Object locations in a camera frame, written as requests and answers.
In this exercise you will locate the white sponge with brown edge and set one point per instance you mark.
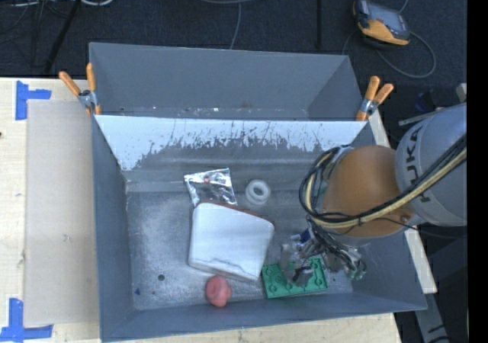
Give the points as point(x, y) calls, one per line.
point(228, 238)

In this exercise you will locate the pink round toy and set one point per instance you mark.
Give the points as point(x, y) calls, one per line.
point(217, 291)

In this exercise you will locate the grey metal bin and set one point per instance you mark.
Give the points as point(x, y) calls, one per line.
point(160, 242)

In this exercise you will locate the green studded flat plate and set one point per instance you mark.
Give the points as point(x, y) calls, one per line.
point(274, 280)

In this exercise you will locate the silver foil packet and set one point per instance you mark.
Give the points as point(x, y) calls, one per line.
point(212, 187)

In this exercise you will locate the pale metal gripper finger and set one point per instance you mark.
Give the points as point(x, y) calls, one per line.
point(286, 259)
point(302, 276)

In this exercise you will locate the pale wood flat board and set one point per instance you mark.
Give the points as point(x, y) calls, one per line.
point(61, 212)

